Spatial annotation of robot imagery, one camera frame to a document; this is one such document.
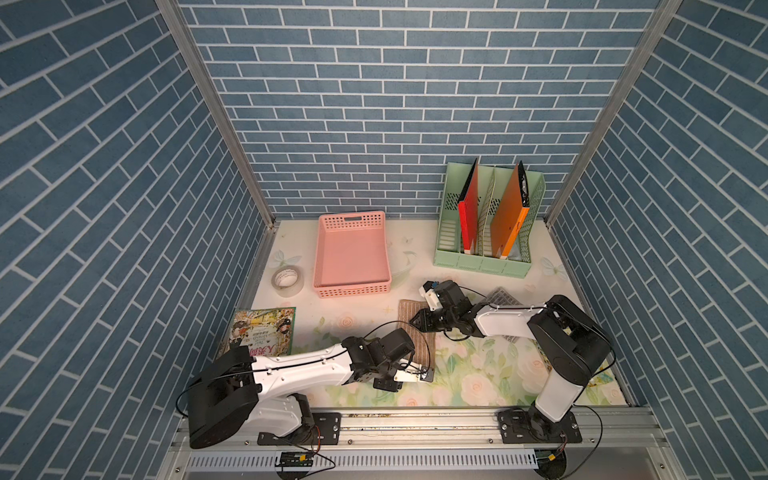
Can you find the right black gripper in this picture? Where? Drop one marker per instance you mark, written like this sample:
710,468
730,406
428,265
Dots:
424,321

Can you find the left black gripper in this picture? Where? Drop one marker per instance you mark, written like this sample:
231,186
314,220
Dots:
390,386

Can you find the beige striped dishcloth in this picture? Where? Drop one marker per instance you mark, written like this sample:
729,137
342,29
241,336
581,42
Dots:
424,342

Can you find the grey striped dishcloth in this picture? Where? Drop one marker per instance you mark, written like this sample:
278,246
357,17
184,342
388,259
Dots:
501,297

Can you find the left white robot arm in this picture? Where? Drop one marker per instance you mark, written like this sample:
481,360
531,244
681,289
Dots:
239,389

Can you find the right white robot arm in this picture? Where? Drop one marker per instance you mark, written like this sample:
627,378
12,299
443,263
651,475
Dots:
573,343

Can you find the green file organizer rack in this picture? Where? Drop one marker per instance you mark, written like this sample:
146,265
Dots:
492,182

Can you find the pink perforated plastic basket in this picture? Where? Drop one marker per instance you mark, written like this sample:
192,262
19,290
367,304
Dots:
351,255

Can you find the orange folder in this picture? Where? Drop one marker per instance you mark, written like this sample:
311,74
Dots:
511,213

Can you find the red folder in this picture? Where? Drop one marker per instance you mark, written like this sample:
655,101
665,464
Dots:
468,210

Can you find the left picture book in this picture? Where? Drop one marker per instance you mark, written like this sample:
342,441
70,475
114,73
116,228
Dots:
265,332

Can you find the picture book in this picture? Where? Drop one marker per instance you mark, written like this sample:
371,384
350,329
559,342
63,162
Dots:
601,378
265,332

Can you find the clear tape roll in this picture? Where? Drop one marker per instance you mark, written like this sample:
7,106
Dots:
287,281

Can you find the small black controller board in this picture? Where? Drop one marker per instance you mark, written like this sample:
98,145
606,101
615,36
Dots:
295,460

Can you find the right picture book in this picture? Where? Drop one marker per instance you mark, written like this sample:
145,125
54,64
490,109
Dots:
601,378

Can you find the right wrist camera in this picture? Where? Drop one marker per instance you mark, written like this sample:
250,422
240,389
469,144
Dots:
428,293

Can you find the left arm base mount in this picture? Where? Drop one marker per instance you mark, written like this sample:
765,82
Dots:
323,430

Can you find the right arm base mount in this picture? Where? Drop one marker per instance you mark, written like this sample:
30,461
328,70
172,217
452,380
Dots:
520,425

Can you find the aluminium rail frame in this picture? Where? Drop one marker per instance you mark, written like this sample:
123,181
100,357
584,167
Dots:
440,443

